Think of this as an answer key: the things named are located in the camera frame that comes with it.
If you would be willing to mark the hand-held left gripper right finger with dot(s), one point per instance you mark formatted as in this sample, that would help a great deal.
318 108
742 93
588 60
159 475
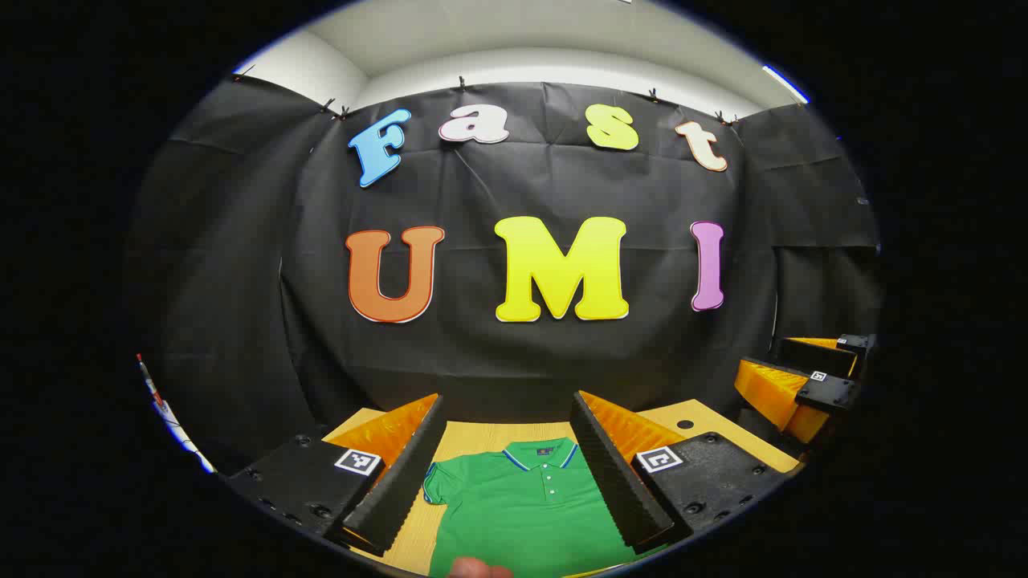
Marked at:
614 474

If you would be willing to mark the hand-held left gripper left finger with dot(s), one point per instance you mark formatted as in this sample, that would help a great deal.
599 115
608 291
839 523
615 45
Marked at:
401 474

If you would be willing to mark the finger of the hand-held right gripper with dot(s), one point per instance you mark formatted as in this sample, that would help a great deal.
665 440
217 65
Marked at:
827 393
815 353

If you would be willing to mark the green polo T-shirt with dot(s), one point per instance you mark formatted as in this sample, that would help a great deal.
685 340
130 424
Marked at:
522 514

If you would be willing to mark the black backdrop cloth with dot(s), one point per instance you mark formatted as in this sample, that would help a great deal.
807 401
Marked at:
482 353

